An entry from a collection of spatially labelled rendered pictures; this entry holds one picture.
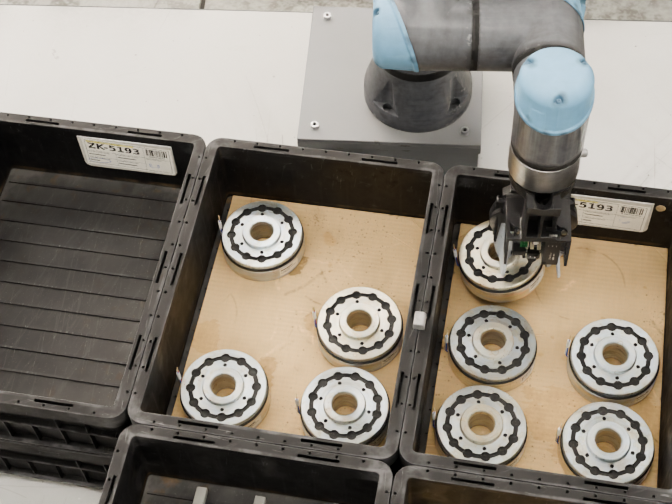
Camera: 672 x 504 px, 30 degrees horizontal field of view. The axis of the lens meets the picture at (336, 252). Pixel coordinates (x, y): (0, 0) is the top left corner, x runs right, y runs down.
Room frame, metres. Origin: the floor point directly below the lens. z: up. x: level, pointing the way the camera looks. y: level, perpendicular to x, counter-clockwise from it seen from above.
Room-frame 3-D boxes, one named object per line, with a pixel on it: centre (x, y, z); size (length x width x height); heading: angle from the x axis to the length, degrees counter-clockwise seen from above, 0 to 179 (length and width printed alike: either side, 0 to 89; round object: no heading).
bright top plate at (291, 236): (0.90, 0.09, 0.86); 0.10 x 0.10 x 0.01
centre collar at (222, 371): (0.68, 0.14, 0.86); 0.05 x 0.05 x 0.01
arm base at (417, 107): (1.16, -0.13, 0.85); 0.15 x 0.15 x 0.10
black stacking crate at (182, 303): (0.77, 0.05, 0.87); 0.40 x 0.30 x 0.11; 166
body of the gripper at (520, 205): (0.79, -0.23, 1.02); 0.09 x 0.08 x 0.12; 172
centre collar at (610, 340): (0.68, -0.31, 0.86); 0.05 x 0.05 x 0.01
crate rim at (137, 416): (0.77, 0.05, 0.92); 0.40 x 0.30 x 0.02; 166
